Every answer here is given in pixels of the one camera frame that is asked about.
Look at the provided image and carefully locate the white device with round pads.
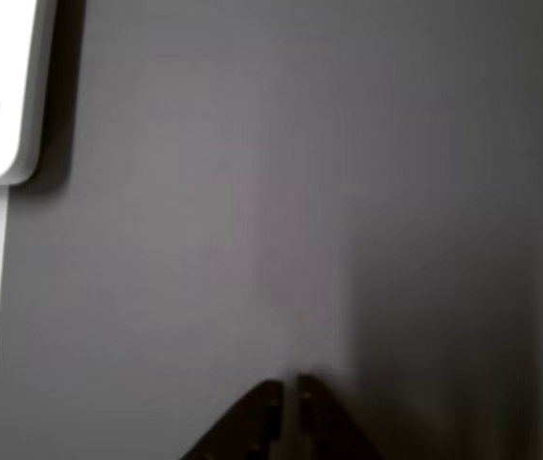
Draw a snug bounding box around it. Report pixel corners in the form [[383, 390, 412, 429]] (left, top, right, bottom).
[[0, 0, 59, 188]]

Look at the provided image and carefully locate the grey desk mat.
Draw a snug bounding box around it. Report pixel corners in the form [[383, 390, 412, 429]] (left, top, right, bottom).
[[0, 0, 543, 460]]

